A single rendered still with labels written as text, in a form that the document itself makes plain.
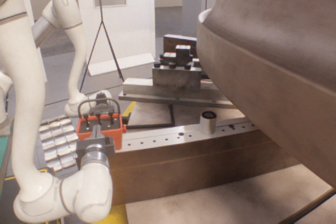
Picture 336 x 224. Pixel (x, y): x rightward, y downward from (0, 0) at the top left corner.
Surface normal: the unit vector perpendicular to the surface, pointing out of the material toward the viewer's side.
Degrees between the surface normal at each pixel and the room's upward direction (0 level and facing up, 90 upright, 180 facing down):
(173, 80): 90
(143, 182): 90
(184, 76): 90
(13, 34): 92
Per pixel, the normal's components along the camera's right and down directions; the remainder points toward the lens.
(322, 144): -0.91, 0.19
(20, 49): 0.77, 0.29
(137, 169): 0.23, 0.45
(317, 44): -0.87, -0.21
